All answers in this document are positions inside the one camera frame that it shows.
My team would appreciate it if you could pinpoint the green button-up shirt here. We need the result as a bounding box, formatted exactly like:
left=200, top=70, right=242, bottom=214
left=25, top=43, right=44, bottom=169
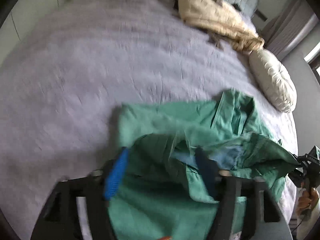
left=108, top=89, right=297, bottom=239

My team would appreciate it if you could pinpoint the person's right hand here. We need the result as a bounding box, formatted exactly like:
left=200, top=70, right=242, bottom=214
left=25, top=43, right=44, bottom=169
left=296, top=182, right=319, bottom=219

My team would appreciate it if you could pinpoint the cream pleated round pillow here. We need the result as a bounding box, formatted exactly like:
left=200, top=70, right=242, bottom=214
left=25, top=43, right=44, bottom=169
left=249, top=49, right=297, bottom=113

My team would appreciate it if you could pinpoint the lavender textured bedspread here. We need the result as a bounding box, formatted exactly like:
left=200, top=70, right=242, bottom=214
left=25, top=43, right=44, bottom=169
left=1, top=0, right=298, bottom=239

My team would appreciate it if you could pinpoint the beige knitted sweater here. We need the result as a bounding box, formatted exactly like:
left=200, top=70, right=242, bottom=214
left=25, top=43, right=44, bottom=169
left=175, top=0, right=266, bottom=53

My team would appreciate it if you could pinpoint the white wardrobe with drawers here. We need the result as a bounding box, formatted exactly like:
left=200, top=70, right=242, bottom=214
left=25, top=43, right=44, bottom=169
left=1, top=0, right=70, bottom=61

